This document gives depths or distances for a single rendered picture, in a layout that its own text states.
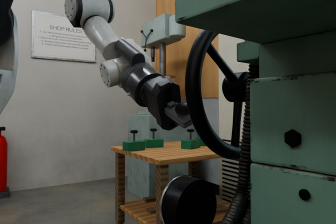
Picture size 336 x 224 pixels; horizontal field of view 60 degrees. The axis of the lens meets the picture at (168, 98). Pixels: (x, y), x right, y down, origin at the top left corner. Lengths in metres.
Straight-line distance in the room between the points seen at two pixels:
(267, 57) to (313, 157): 0.12
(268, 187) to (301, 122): 0.07
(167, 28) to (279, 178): 2.31
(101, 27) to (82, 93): 2.36
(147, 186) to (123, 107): 1.17
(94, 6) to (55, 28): 2.31
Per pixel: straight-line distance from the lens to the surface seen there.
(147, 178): 2.46
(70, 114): 3.14
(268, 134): 0.31
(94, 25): 0.85
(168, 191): 0.33
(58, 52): 3.15
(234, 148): 0.58
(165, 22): 2.56
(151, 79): 0.64
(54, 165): 3.16
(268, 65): 0.34
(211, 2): 0.23
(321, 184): 0.30
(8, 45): 0.75
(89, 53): 3.23
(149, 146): 1.77
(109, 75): 0.70
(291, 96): 0.30
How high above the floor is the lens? 0.77
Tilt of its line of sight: 2 degrees up
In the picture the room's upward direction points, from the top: straight up
